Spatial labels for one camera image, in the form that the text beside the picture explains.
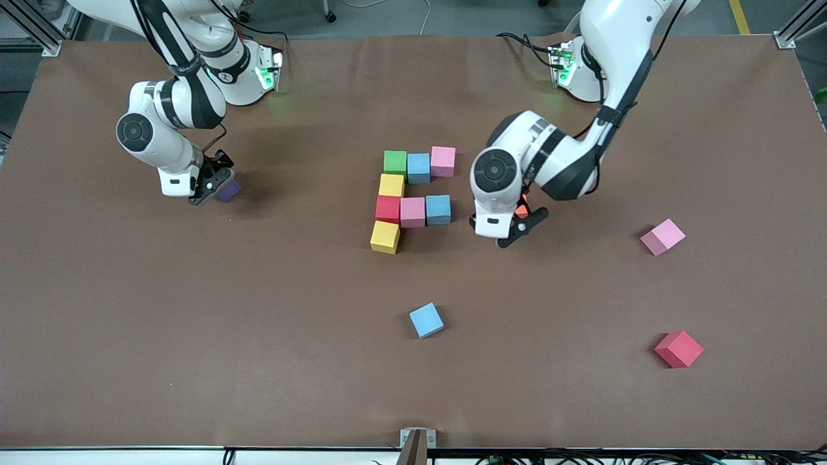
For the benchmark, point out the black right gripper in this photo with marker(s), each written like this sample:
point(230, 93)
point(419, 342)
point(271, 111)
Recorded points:
point(220, 169)

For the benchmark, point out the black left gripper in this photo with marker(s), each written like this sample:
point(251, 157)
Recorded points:
point(524, 190)

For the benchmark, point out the orange foam cube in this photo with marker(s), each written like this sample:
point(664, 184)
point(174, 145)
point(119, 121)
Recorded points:
point(520, 211)

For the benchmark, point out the purple foam cube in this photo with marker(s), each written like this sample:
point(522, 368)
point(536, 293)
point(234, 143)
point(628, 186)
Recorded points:
point(229, 192)

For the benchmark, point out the light blue foam cube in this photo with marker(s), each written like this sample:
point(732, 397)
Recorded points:
point(426, 321)
point(438, 210)
point(418, 168)

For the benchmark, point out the pink foam cube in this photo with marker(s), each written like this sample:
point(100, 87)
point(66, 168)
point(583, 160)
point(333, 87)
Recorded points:
point(442, 161)
point(412, 213)
point(662, 237)

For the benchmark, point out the yellow foam cube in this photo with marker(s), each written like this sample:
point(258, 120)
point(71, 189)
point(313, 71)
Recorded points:
point(385, 237)
point(391, 186)

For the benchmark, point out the red foam cube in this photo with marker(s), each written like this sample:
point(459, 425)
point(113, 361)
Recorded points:
point(678, 349)
point(387, 210)

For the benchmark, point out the green foam cube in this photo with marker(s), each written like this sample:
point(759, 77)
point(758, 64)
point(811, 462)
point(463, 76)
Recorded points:
point(395, 164)

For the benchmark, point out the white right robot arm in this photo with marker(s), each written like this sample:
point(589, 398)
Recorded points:
point(161, 139)

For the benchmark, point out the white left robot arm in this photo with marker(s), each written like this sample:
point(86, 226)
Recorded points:
point(614, 39)

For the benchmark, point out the black chair caster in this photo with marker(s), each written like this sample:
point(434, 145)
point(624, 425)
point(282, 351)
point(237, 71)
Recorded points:
point(330, 17)

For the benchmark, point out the small green plastic piece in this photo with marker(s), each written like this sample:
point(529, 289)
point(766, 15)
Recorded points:
point(821, 95)

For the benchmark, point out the aluminium frame post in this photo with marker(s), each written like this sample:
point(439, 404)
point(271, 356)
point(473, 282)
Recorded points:
point(39, 39)
point(785, 40)

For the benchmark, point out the metal table edge bracket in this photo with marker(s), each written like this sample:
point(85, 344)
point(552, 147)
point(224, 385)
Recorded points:
point(417, 440)

